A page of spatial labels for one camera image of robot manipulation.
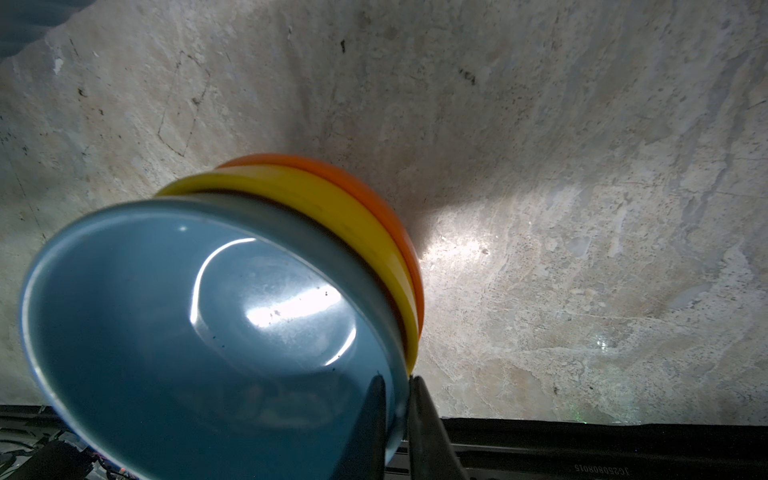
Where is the teal plastic bin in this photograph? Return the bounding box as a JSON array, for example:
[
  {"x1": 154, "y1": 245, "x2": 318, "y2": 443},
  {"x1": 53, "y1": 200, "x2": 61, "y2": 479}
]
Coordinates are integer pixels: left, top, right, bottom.
[{"x1": 0, "y1": 0, "x2": 95, "y2": 60}]

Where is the orange bowl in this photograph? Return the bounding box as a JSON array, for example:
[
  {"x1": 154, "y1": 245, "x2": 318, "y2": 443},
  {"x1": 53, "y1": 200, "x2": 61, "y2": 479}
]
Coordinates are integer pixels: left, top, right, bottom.
[{"x1": 218, "y1": 153, "x2": 425, "y2": 335}]

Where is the yellow bowl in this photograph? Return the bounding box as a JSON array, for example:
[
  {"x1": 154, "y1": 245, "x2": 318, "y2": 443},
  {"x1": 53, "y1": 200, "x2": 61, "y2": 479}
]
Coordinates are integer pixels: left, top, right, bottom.
[{"x1": 157, "y1": 165, "x2": 421, "y2": 373}]

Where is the blue bowl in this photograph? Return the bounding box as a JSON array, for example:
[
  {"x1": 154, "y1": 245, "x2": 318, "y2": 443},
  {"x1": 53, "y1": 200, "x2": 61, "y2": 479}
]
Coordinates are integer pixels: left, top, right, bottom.
[{"x1": 20, "y1": 192, "x2": 409, "y2": 479}]

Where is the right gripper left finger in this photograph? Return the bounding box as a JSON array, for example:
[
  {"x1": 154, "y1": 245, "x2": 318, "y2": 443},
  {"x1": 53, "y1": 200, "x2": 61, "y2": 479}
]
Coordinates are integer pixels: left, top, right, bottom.
[{"x1": 331, "y1": 375, "x2": 387, "y2": 480}]

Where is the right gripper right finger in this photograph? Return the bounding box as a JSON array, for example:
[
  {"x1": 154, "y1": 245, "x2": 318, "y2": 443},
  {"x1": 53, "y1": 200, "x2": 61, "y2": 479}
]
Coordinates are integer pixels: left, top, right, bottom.
[{"x1": 407, "y1": 376, "x2": 468, "y2": 480}]

